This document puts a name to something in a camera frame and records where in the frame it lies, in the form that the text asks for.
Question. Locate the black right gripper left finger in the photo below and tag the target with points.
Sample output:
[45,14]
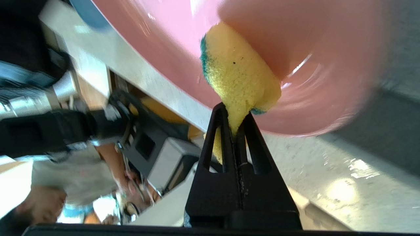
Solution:
[213,200]

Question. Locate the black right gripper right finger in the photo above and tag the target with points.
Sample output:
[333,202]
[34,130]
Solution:
[265,203]

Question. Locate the yellow sponge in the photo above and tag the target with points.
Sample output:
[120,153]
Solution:
[239,72]

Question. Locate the salmon pink plate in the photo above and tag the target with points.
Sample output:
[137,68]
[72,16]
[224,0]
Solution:
[311,39]

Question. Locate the blue plate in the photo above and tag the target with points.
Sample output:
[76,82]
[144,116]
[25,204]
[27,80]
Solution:
[92,14]

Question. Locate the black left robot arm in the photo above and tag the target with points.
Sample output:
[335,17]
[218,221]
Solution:
[49,131]

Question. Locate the stainless steel sink basin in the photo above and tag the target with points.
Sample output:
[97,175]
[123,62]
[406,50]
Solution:
[361,164]

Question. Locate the silver robot torso column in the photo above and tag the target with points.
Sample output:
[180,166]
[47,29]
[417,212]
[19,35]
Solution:
[32,101]

